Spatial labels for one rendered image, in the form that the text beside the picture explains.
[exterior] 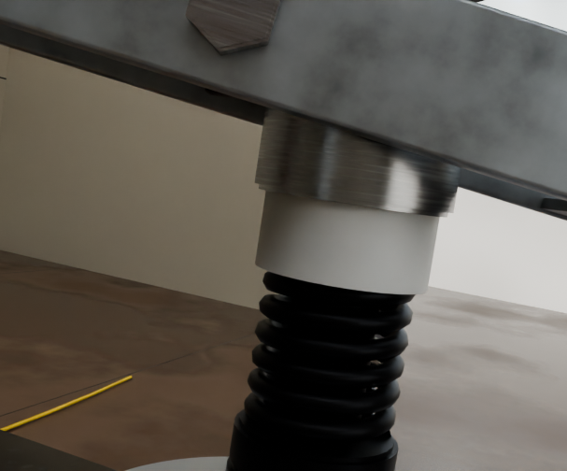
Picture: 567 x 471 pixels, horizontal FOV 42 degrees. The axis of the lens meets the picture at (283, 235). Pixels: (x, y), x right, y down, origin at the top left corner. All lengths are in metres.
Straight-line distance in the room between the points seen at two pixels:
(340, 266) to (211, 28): 0.09
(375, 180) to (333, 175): 0.02
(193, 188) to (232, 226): 0.45
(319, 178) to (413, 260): 0.05
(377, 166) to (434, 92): 0.03
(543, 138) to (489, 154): 0.02
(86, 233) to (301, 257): 6.07
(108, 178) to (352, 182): 5.96
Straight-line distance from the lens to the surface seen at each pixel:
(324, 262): 0.26
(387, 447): 0.30
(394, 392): 0.30
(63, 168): 6.49
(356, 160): 0.26
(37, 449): 0.50
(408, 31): 0.24
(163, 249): 5.90
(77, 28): 0.25
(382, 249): 0.26
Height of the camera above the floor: 1.01
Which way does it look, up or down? 5 degrees down
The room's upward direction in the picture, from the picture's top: 9 degrees clockwise
